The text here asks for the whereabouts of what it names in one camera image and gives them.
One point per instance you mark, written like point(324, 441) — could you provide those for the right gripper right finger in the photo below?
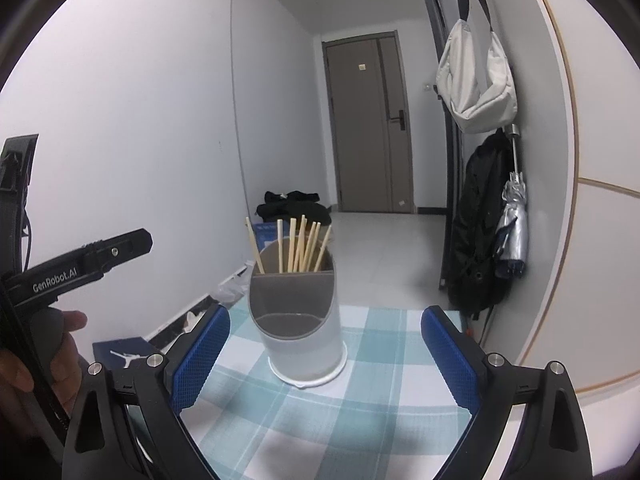
point(552, 441)

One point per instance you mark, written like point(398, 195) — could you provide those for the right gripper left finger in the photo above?
point(126, 423)

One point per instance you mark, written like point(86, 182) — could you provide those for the white shoulder bag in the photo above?
point(481, 97)

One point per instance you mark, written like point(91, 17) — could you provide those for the person's left hand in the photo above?
point(18, 406)

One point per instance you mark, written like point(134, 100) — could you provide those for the navy Jordan shoe box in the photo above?
point(120, 353)

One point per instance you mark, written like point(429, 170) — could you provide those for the teal plaid tablecloth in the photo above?
point(388, 415)

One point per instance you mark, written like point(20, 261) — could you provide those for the black hanging jacket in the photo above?
point(473, 283)

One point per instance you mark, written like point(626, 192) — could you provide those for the silver folded umbrella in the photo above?
point(512, 233)

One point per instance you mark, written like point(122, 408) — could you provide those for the white utensil holder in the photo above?
point(298, 318)

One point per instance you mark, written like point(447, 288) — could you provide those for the blue facial tissue box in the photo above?
point(266, 233)

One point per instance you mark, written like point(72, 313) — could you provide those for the black bag on floor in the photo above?
point(294, 204)

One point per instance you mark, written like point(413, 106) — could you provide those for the grey entrance door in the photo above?
point(371, 136)

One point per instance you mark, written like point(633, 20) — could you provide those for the black framed side door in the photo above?
point(438, 27)

